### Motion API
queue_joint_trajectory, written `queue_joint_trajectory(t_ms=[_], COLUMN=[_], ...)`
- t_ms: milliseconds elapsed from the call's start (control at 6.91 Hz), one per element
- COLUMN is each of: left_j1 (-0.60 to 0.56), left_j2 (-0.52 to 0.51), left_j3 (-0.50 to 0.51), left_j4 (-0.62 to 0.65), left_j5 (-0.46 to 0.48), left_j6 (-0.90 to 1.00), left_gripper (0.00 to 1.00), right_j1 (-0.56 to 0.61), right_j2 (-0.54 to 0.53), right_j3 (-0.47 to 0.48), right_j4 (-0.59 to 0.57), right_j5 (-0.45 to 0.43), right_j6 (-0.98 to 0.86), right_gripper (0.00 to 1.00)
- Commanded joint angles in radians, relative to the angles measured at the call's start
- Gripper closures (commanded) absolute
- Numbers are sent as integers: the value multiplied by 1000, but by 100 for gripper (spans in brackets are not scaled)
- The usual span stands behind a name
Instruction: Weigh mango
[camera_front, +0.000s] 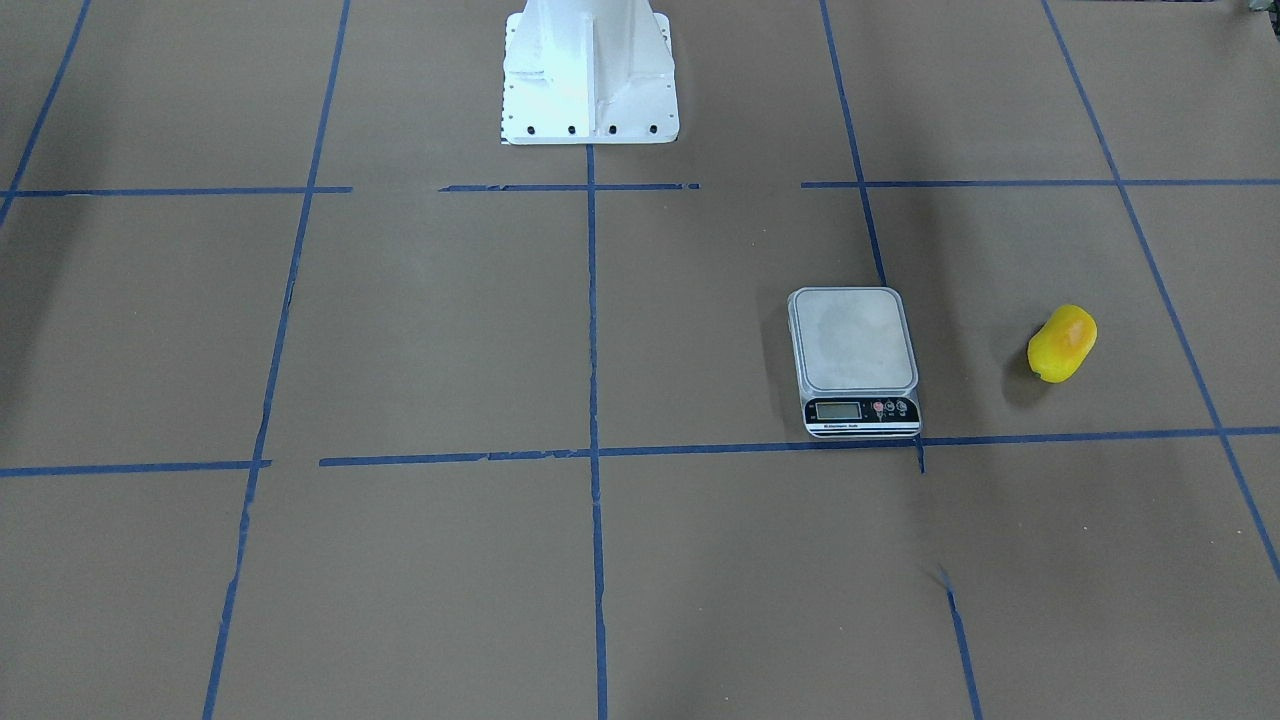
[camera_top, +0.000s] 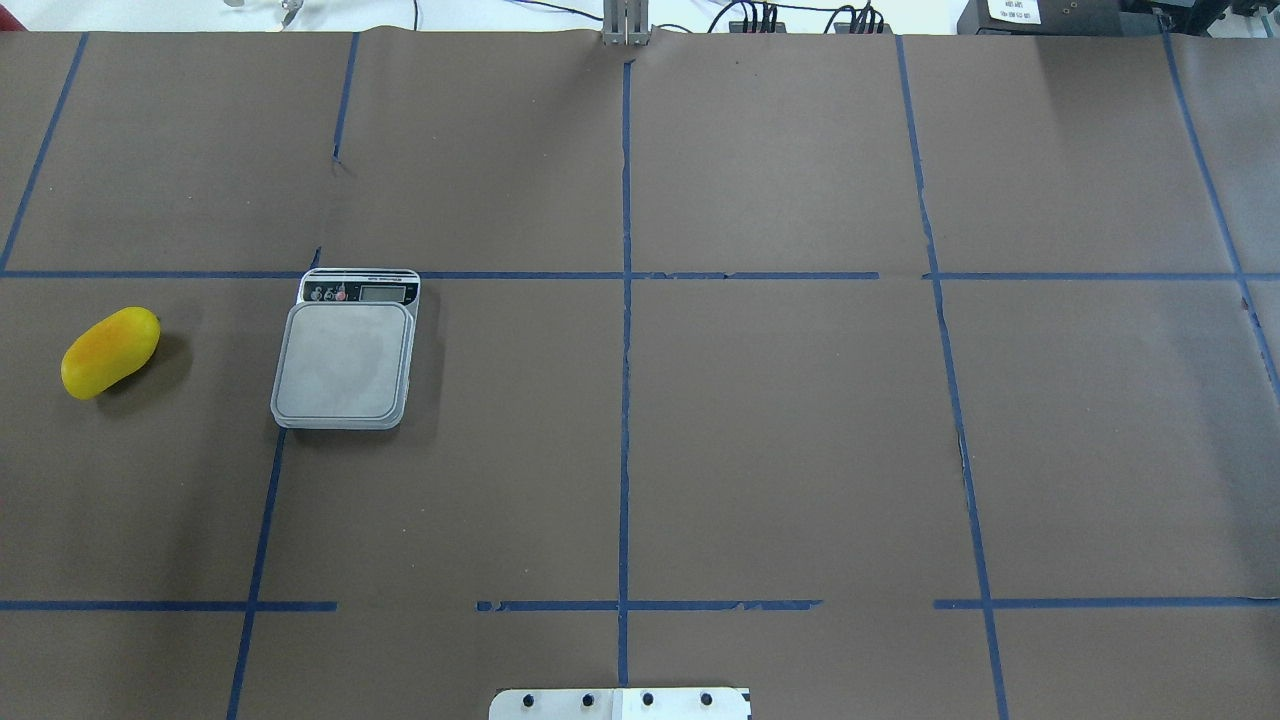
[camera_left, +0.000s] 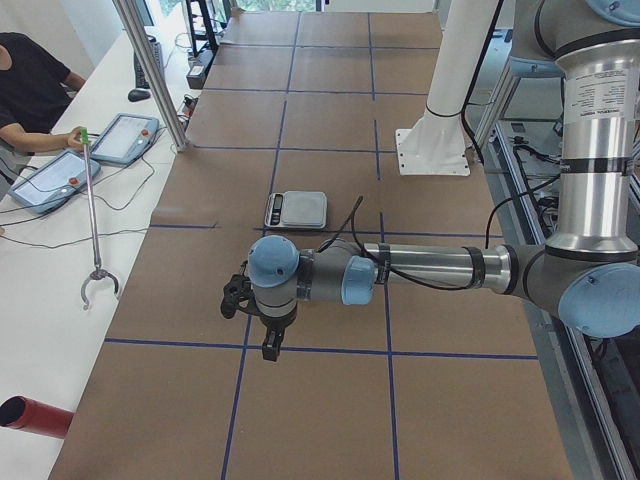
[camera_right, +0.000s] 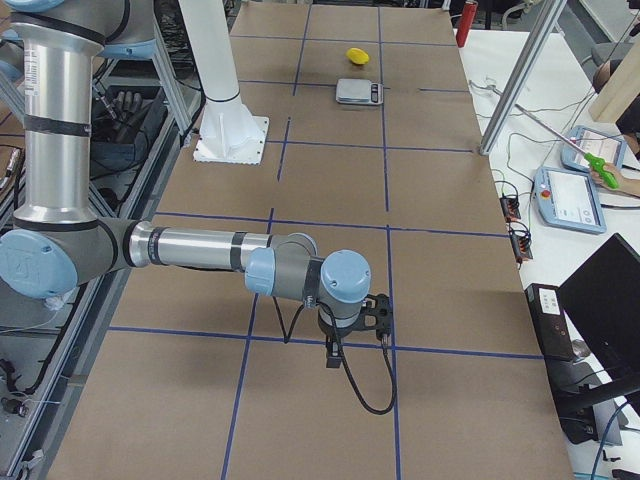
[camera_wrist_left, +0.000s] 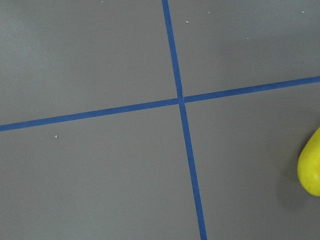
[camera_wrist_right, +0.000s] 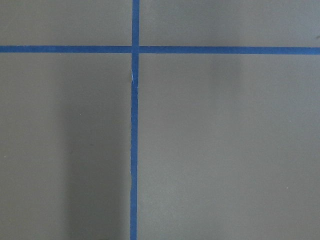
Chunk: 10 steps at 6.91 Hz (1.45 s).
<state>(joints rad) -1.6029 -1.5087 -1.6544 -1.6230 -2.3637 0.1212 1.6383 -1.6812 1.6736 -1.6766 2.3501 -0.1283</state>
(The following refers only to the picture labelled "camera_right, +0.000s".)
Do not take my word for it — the white pedestal column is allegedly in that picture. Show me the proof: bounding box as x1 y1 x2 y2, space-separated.
179 0 269 165

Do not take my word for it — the aluminium frame post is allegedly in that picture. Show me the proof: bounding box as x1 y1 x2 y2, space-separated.
479 0 567 156

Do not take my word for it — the black monitor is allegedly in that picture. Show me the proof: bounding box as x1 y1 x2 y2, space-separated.
559 233 639 378

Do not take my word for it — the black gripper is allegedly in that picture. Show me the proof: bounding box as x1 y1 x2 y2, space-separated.
318 294 392 369

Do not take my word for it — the orange black connector board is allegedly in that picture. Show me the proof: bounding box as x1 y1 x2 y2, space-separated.
498 180 521 221

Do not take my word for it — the blue teach pendant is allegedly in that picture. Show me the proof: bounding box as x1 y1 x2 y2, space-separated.
561 126 627 172
534 167 607 234

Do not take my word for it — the yellow mango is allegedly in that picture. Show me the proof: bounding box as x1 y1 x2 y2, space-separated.
345 47 370 66

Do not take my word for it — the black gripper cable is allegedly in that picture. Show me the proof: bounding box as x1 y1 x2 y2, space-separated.
272 294 398 415

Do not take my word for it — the black computer box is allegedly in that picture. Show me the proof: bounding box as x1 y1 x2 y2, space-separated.
525 283 591 363

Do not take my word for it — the near blue teach pendant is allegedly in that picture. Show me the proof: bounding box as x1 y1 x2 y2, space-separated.
534 167 607 234

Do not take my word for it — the red cylinder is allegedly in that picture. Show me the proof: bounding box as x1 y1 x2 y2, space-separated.
456 0 478 48

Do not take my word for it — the silver digital kitchen scale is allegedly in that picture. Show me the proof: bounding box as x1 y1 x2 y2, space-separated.
335 78 384 105

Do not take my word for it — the person's hand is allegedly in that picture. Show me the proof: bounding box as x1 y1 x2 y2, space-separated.
590 164 630 194

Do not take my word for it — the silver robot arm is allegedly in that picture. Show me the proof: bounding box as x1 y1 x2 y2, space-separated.
1 1 392 368

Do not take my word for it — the green handled reacher grabber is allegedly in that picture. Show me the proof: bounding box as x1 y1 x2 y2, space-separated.
468 80 621 192

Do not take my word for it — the far blue teach pendant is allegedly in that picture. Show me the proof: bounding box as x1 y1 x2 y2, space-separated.
561 126 627 172

